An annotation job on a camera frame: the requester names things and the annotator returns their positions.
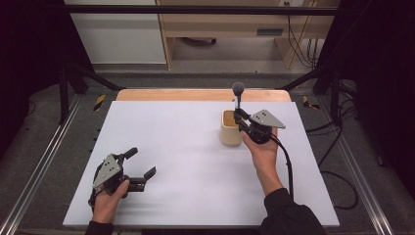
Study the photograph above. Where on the black horizontal frame bar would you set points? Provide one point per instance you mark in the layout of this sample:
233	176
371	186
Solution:
195	9

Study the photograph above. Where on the dark curtain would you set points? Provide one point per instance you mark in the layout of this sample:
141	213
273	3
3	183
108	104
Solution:
29	65
381	81

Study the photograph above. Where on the person's right hand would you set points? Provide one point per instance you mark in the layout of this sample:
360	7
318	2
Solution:
264	155

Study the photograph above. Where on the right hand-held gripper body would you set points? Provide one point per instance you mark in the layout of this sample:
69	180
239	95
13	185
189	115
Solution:
266	119

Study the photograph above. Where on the yellow black tape marker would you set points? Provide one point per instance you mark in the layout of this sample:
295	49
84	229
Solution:
100	102
307	103

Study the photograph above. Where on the white wall socket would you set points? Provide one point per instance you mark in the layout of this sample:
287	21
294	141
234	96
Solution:
292	2

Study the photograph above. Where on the beige square cup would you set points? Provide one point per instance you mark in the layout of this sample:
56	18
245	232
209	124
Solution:
230	137

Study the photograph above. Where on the person's left hand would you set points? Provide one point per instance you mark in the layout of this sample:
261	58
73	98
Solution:
106	207

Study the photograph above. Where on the white cabinet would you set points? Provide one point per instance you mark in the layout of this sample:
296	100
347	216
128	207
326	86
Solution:
120	39

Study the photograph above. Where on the black makeup brush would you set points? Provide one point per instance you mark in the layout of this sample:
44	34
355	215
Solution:
238	88

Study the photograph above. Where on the black metal stand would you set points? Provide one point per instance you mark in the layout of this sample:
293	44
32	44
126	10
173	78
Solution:
335	98
64	98

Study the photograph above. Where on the white board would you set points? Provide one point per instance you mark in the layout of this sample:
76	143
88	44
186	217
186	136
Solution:
182	147

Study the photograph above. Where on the aluminium rail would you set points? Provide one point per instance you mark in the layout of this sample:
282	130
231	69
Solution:
359	173
36	169

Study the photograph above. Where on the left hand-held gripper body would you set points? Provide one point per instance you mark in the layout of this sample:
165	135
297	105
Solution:
109	169

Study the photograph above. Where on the light wooden desk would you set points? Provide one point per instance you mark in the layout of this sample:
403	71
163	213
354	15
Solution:
225	21

